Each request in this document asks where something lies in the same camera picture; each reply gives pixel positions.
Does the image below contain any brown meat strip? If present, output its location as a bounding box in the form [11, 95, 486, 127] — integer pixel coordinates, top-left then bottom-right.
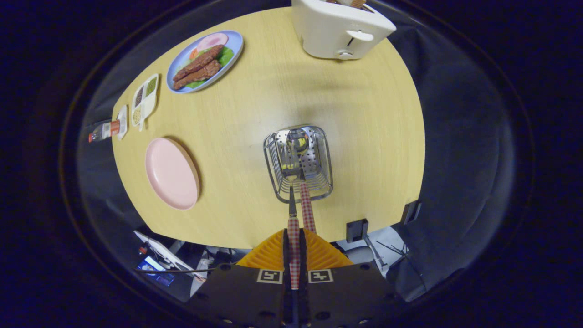
[173, 60, 222, 90]
[172, 44, 225, 82]

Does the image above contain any black table clamp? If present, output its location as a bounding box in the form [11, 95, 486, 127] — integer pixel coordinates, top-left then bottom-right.
[401, 200, 422, 225]
[346, 219, 369, 243]

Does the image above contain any green lettuce leaf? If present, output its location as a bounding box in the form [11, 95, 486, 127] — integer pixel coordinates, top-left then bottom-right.
[184, 47, 235, 89]

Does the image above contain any spoon with red checked handle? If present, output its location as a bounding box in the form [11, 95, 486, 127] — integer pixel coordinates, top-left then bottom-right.
[288, 129, 317, 234]

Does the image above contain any blue box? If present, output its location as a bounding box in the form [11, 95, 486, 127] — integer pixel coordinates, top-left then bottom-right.
[137, 256, 175, 287]

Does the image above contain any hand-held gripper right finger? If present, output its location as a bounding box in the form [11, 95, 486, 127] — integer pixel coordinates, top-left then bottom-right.
[298, 228, 404, 328]

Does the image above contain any pink round plate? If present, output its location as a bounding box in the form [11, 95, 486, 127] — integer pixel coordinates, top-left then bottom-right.
[145, 137, 200, 210]

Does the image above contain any clear bottle with red cap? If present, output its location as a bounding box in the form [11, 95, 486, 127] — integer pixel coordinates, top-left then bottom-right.
[88, 120, 121, 143]

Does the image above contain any small white dish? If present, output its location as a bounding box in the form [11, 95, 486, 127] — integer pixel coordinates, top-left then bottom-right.
[117, 105, 128, 140]

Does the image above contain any fork with red checked handle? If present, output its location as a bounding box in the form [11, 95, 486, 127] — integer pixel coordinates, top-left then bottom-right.
[280, 159, 302, 290]

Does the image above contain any metal wire basket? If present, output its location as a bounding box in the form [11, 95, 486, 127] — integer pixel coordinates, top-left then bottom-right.
[263, 125, 334, 204]

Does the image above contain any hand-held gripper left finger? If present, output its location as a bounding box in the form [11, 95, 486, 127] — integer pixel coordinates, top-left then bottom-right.
[189, 229, 292, 328]

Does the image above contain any white divided seasoning tray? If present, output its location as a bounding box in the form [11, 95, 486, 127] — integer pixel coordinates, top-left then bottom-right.
[131, 74, 159, 132]

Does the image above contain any pink ham slice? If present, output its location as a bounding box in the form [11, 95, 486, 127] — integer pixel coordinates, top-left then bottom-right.
[196, 33, 229, 51]

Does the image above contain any blue oval plate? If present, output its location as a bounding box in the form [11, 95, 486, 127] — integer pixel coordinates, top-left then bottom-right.
[166, 30, 244, 94]

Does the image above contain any white flat panel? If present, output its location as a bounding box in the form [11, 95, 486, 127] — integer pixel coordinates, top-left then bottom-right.
[133, 230, 205, 283]

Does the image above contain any white toaster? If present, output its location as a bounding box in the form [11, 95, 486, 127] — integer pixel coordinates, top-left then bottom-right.
[291, 0, 397, 60]

